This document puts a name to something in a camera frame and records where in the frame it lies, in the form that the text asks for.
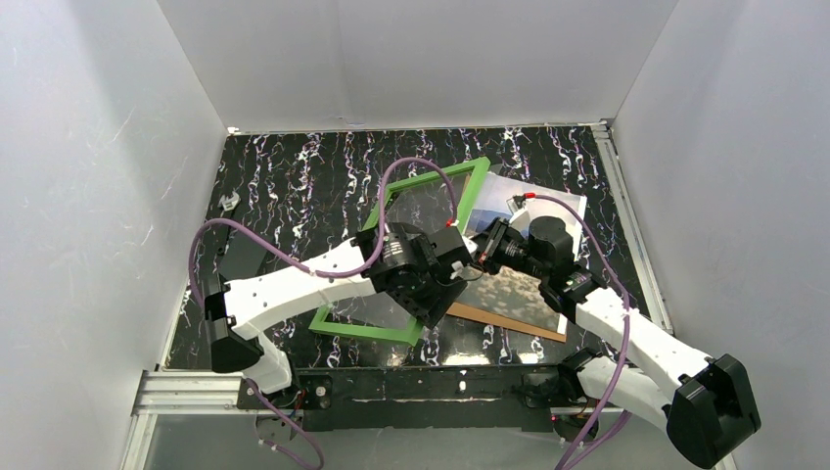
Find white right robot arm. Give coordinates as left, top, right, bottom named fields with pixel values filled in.
left=472, top=216, right=761, bottom=469

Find clear acrylic sheet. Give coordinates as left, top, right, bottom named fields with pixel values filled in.
left=350, top=168, right=484, bottom=327

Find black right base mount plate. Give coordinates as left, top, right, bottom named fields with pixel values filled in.
left=514, top=371, right=601, bottom=408

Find landscape photo print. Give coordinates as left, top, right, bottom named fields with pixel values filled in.
left=448, top=173, right=587, bottom=342

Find brown backing board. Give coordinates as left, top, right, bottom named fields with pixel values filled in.
left=447, top=303, right=567, bottom=343

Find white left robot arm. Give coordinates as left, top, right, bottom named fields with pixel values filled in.
left=203, top=222, right=477, bottom=394

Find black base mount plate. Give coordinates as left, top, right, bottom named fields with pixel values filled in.
left=514, top=371, right=601, bottom=408
left=236, top=373, right=333, bottom=411

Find black flat stand plate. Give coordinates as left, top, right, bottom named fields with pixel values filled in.
left=216, top=229, right=269, bottom=280

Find aluminium rail frame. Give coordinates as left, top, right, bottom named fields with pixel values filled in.
left=120, top=370, right=737, bottom=470

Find small silver clip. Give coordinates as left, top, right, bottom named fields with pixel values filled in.
left=219, top=192, right=240, bottom=212

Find green picture frame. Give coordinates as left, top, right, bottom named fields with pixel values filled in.
left=309, top=157, right=490, bottom=346

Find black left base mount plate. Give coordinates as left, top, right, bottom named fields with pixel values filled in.
left=236, top=373, right=333, bottom=411

